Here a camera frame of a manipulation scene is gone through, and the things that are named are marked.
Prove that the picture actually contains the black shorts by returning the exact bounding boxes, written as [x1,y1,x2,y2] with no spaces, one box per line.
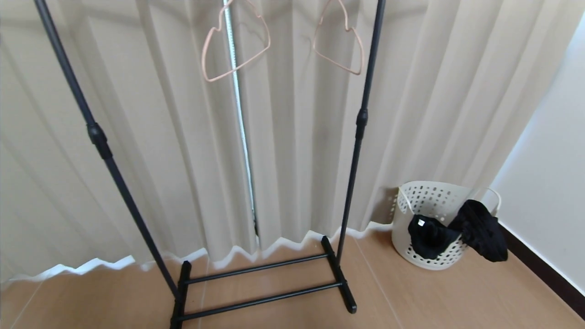
[450,200,509,263]

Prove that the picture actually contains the beige curtain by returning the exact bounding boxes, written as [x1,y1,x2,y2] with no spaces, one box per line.
[0,0,585,284]

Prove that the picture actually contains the black garment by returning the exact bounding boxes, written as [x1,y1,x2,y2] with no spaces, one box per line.
[408,215,461,260]

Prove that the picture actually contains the pink clothes hanger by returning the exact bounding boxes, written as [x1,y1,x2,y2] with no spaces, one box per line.
[312,0,365,76]
[202,0,271,83]

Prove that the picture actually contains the black clothes rack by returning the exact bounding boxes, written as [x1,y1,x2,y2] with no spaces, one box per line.
[34,0,387,329]

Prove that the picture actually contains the white laundry basket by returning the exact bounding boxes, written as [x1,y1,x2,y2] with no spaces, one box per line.
[391,181,502,271]

